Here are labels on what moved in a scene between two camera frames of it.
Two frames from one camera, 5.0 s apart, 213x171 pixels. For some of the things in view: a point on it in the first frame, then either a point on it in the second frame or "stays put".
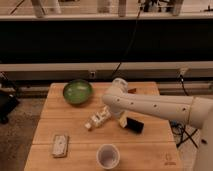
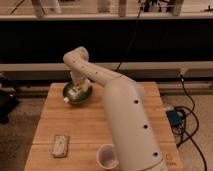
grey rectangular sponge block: [60, 147] stays put
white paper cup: [108, 156] stays put
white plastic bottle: [99, 118] → [73, 93]
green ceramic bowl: [77, 92] stays put
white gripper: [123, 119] → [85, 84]
